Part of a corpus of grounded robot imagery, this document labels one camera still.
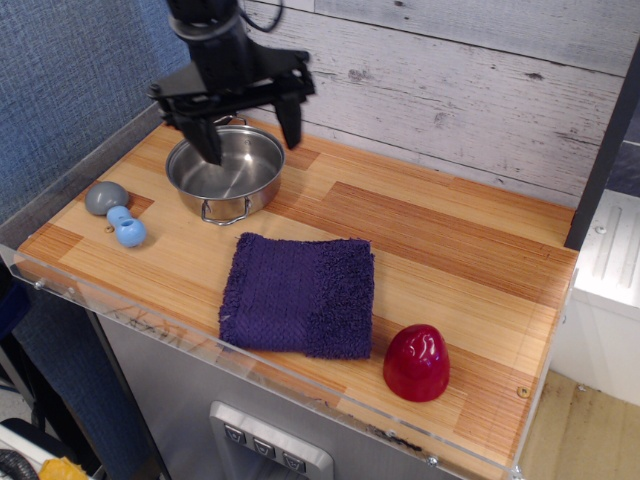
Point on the stainless steel pot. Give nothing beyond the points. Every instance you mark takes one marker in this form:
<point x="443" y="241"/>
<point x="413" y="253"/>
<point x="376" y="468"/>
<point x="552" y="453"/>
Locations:
<point x="247" y="179"/>

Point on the blue and grey toy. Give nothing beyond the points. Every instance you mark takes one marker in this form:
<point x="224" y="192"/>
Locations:
<point x="110" y="200"/>

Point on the yellow object at corner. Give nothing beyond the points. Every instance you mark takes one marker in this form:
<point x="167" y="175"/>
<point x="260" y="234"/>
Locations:
<point x="61" y="469"/>

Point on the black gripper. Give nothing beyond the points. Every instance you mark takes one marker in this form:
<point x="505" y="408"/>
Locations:
<point x="230" y="73"/>

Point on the purple terry cloth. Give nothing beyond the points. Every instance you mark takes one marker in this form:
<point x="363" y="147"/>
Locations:
<point x="311" y="297"/>

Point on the clear acrylic table edge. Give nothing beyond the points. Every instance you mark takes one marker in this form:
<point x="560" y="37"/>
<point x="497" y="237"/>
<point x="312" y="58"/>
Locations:
<point x="498" y="323"/>

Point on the black right corner post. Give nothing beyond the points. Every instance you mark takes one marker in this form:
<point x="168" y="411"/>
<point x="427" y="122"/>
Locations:
<point x="613" y="138"/>

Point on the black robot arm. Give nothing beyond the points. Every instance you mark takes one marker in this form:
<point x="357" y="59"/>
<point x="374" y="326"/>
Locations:
<point x="206" y="19"/>

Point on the white ribbed appliance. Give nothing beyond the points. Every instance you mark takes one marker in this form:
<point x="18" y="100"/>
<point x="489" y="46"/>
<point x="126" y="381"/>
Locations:
<point x="597" y="343"/>

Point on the silver button control panel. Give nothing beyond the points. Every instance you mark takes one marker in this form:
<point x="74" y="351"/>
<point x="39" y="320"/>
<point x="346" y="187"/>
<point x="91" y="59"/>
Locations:
<point x="250" y="448"/>

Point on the red plastic dome toy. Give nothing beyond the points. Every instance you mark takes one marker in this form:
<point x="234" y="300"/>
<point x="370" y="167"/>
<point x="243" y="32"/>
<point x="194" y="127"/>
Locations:
<point x="417" y="364"/>

